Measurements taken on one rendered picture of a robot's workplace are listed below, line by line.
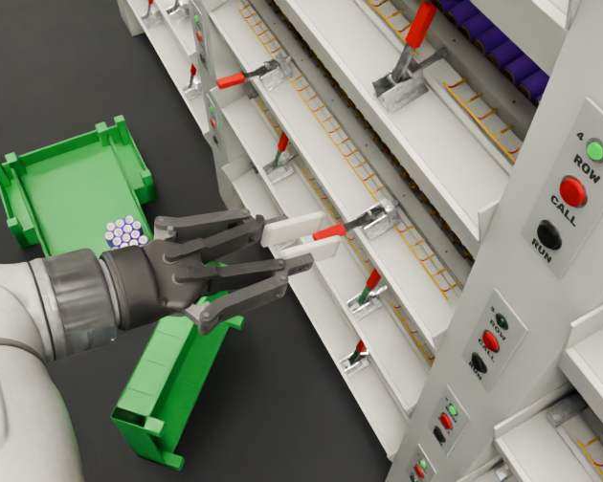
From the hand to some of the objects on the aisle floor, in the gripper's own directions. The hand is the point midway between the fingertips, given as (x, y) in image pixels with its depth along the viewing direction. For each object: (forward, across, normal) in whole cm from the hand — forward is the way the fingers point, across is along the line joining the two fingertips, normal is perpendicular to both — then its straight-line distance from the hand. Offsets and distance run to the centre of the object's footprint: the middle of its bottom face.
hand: (301, 241), depth 68 cm
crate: (-8, -56, -55) cm, 79 cm away
